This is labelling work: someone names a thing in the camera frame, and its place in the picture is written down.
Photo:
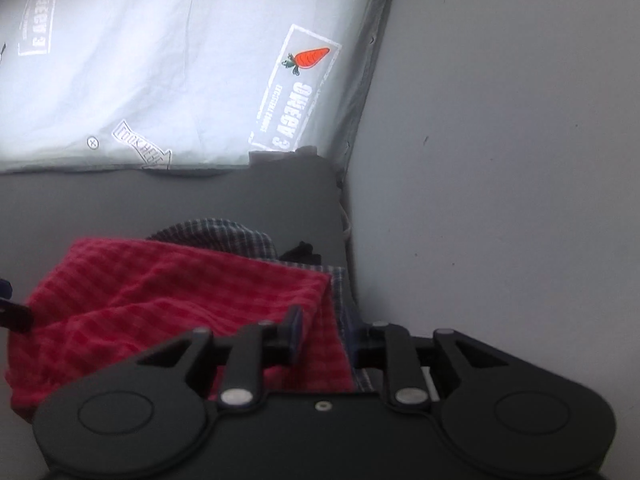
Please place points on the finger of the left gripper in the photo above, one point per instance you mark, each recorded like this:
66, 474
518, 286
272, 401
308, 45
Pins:
14, 317

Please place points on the grey table mat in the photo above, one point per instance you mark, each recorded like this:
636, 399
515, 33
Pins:
292, 200

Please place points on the dark plaid folded shorts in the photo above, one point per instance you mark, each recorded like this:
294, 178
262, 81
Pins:
222, 235

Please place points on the white printed curtain sheet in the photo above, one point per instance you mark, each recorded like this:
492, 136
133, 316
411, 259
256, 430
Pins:
182, 85

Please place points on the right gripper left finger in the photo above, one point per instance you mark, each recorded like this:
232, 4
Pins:
254, 349

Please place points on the red checkered cloth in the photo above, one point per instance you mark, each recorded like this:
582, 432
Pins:
110, 299

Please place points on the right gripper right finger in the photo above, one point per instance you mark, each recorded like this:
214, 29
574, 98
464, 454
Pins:
399, 356

